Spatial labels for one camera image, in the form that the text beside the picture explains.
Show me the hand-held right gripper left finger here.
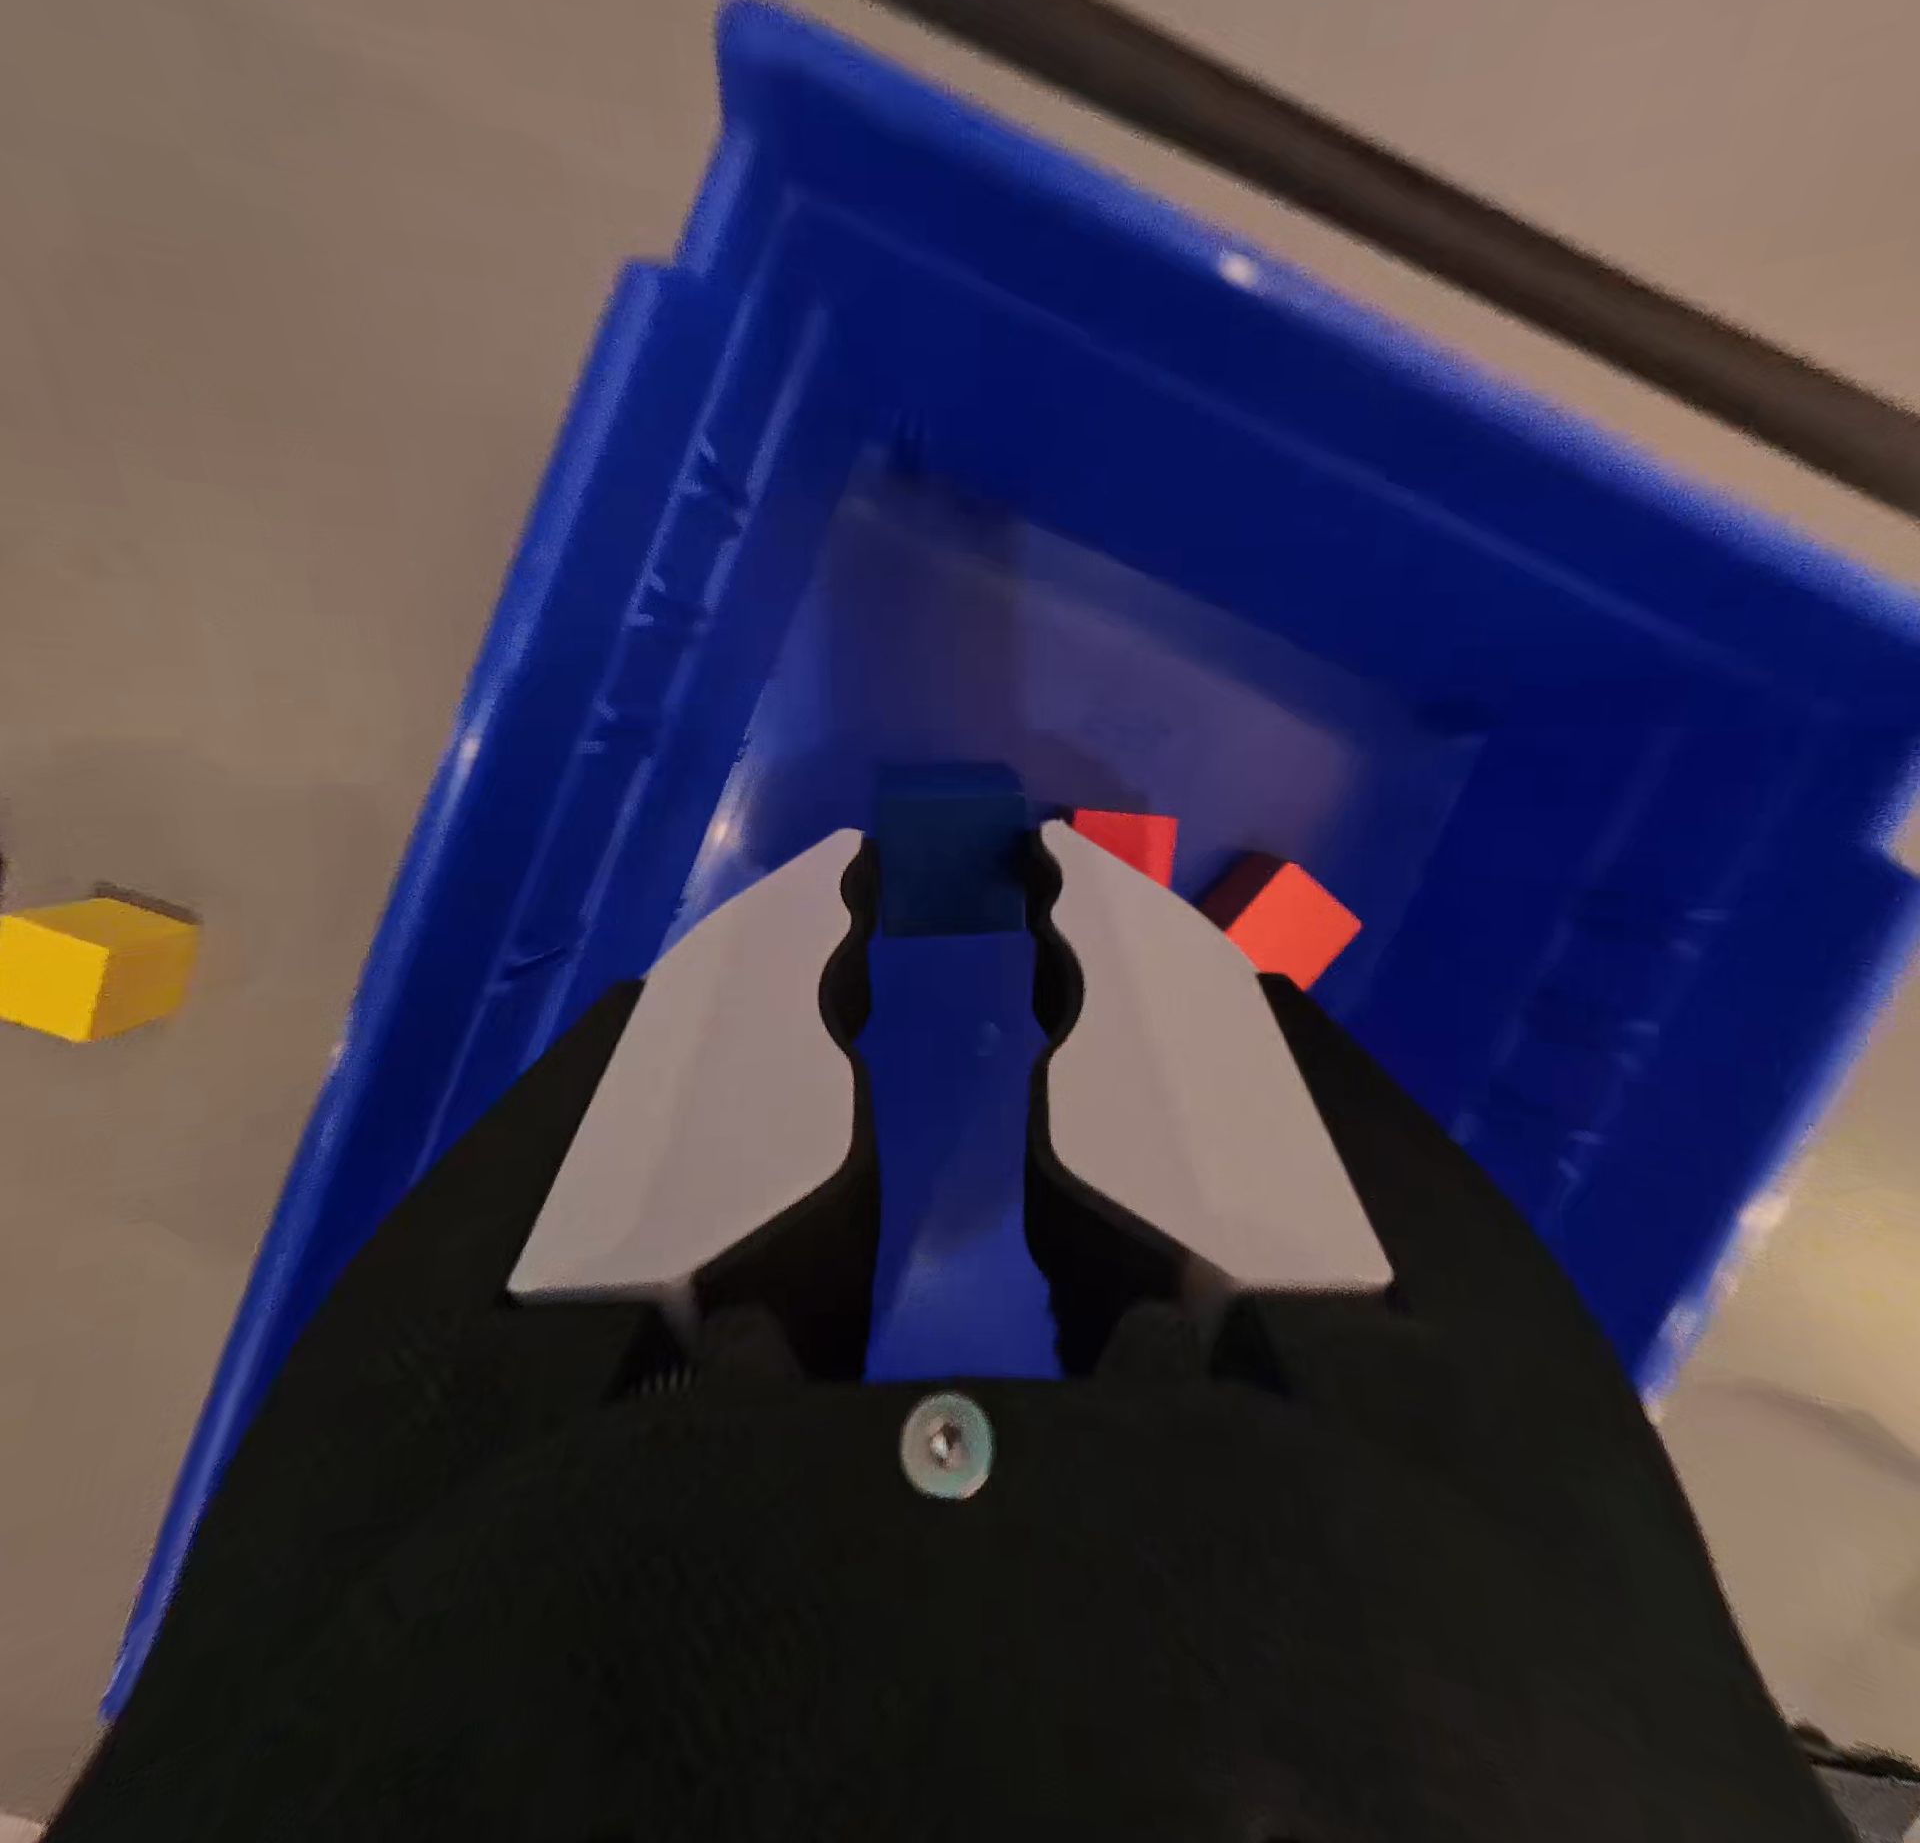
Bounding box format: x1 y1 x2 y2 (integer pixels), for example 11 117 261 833
505 828 878 1303

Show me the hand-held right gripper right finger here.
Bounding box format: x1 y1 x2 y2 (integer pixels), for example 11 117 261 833
1036 816 1398 1299

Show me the orange wooden cube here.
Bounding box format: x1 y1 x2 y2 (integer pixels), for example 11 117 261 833
1198 855 1365 996

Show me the red wooden cube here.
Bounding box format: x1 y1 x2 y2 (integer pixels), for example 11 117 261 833
1069 808 1180 894

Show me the blue wooden cube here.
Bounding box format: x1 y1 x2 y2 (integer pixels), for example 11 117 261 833
874 760 1039 940

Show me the blue plastic bin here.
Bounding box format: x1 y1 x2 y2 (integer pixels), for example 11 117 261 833
97 0 1920 1726

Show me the yellow wooden cube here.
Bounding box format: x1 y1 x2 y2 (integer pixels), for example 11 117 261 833
0 894 203 1045

